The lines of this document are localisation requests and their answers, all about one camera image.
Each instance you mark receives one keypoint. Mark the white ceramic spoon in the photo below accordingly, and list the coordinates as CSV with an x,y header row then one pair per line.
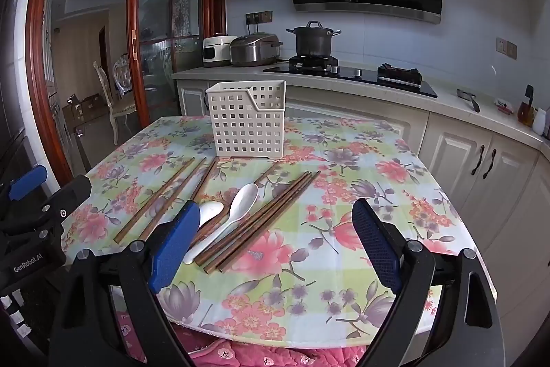
x,y
211,211
245,197

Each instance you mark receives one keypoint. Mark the floral tablecloth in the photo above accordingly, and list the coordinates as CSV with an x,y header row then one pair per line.
x,y
300,294

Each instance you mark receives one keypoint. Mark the black glass gas hob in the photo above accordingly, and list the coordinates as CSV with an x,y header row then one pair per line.
x,y
365,77

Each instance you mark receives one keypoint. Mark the brown cardboard box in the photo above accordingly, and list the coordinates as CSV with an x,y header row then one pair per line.
x,y
84,109

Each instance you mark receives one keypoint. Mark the kitchen knife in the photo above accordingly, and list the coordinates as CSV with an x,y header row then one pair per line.
x,y
468,99

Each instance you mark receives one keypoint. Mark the white ornate dining chair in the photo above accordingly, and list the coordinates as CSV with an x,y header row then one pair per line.
x,y
122,70
122,107

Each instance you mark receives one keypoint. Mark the small white jar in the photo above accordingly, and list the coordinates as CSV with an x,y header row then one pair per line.
x,y
539,122

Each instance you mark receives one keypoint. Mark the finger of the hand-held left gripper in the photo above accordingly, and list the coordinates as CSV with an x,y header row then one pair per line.
x,y
73,191
28,180

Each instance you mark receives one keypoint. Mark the dark wall outlet strip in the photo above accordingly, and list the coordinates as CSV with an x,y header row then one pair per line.
x,y
260,17

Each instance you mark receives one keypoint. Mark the silver rice cooker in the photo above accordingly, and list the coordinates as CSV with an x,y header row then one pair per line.
x,y
253,49

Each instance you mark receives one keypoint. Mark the pink floral quilted cloth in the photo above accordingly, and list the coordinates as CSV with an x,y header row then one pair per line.
x,y
258,356

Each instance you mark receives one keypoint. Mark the set of wooden chopsticks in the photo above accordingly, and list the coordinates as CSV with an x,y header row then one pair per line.
x,y
258,221

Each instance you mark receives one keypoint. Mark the red wooden glass door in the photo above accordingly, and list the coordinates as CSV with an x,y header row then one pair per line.
x,y
132,6

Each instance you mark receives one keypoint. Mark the amber oil bottle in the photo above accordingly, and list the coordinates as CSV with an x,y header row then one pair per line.
x,y
525,111

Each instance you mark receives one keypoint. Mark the white rice cooker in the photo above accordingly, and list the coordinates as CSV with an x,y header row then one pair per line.
x,y
217,51

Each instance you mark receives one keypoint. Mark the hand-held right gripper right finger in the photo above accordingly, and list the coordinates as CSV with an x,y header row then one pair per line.
x,y
378,246

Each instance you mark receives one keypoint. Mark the grey cooking pot with lid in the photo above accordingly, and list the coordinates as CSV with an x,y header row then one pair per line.
x,y
313,42

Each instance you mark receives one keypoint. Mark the white perforated plastic basket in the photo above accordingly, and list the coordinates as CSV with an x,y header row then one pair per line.
x,y
245,126

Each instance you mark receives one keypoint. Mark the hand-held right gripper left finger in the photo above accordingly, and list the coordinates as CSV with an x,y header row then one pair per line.
x,y
176,246

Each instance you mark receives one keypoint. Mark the gold wall outlet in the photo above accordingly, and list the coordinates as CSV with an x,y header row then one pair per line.
x,y
507,47

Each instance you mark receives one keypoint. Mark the red wooden door frame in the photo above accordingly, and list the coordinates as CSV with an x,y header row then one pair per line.
x,y
38,92

